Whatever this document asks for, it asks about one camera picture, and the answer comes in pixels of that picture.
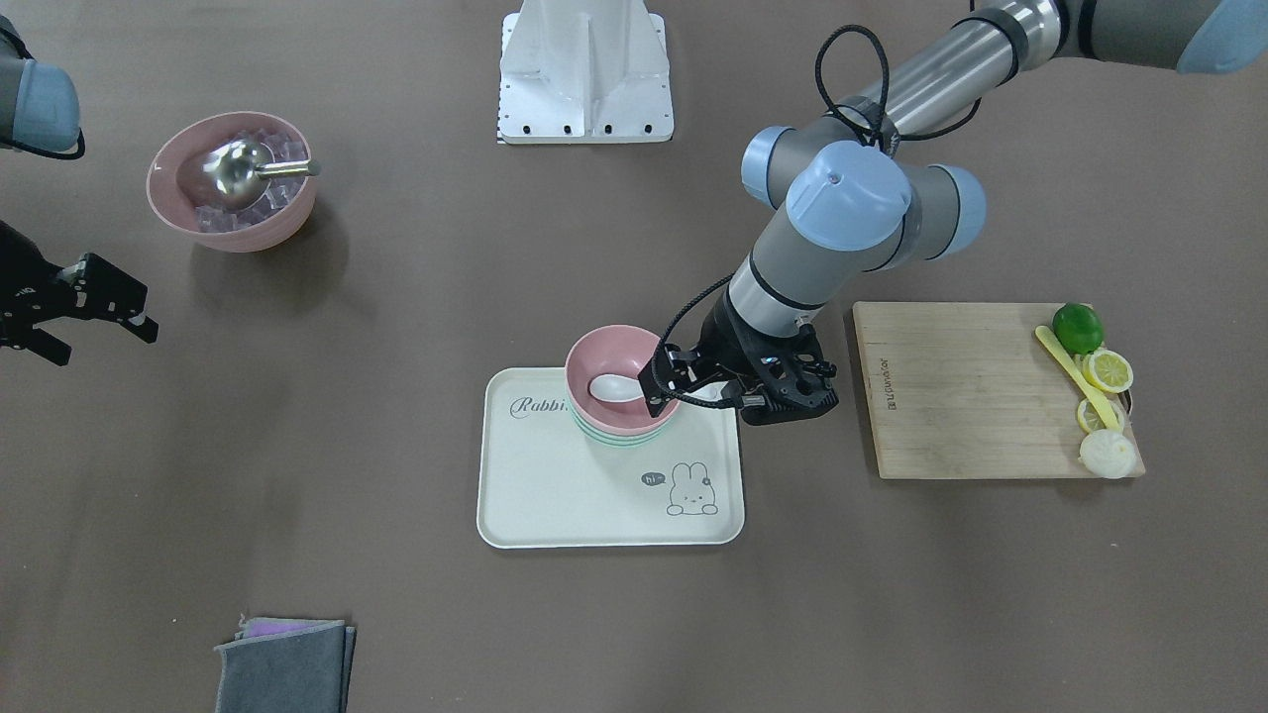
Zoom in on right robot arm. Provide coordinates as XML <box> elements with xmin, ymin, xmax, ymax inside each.
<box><xmin>1</xmin><ymin>18</ymin><xmax>159</xmax><ymax>365</ymax></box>

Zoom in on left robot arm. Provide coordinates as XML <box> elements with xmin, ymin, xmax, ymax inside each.
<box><xmin>638</xmin><ymin>1</ymin><xmax>1265</xmax><ymax>425</ymax></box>

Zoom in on green lime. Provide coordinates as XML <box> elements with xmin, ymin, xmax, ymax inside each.
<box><xmin>1051</xmin><ymin>303</ymin><xmax>1104</xmax><ymax>354</ymax></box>

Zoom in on yellow plastic knife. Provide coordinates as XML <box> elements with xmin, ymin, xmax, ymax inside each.
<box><xmin>1033</xmin><ymin>325</ymin><xmax>1123</xmax><ymax>433</ymax></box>

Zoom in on bamboo cutting board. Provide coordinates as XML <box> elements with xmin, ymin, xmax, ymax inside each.
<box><xmin>851</xmin><ymin>301</ymin><xmax>1092</xmax><ymax>481</ymax></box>

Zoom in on small pink bowl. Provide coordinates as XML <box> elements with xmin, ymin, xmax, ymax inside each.
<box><xmin>566</xmin><ymin>325</ymin><xmax>661</xmax><ymax>435</ymax></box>

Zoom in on folded grey cloth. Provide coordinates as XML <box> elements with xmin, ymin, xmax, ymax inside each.
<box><xmin>214</xmin><ymin>617</ymin><xmax>358</xmax><ymax>712</ymax></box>

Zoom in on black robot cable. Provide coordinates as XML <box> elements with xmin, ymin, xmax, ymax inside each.
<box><xmin>649</xmin><ymin>25</ymin><xmax>981</xmax><ymax>412</ymax></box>

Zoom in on white ceramic spoon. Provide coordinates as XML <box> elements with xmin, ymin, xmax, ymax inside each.
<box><xmin>587</xmin><ymin>373</ymin><xmax>645</xmax><ymax>403</ymax></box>

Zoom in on lemon slice under knife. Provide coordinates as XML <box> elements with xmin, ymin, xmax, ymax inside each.
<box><xmin>1075</xmin><ymin>398</ymin><xmax>1129</xmax><ymax>434</ymax></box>

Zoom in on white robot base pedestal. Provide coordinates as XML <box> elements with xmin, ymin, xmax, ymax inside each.
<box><xmin>495</xmin><ymin>1</ymin><xmax>675</xmax><ymax>146</ymax></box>

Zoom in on stacked green bowls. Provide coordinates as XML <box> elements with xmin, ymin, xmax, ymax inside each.
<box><xmin>568</xmin><ymin>398</ymin><xmax>678</xmax><ymax>448</ymax></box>

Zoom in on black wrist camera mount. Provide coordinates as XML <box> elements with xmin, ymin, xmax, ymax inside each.
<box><xmin>739</xmin><ymin>322</ymin><xmax>841</xmax><ymax>426</ymax></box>

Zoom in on cream rabbit tray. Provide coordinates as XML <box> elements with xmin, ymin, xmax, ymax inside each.
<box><xmin>476</xmin><ymin>368</ymin><xmax>746</xmax><ymax>548</ymax></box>

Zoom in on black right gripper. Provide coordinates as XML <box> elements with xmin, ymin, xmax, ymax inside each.
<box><xmin>1</xmin><ymin>222</ymin><xmax>159</xmax><ymax>365</ymax></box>

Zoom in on large pink ice bowl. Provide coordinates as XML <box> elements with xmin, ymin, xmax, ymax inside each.
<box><xmin>146</xmin><ymin>110</ymin><xmax>317</xmax><ymax>252</ymax></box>

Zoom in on metal scoop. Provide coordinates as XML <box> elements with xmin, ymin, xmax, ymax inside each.
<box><xmin>189</xmin><ymin>140</ymin><xmax>321</xmax><ymax>211</ymax></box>

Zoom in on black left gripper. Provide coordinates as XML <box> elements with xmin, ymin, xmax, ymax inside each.
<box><xmin>637</xmin><ymin>297</ymin><xmax>793</xmax><ymax>417</ymax></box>

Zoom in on white toy steamed bun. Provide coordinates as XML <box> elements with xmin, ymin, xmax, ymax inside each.
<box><xmin>1078</xmin><ymin>429</ymin><xmax>1137</xmax><ymax>480</ymax></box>

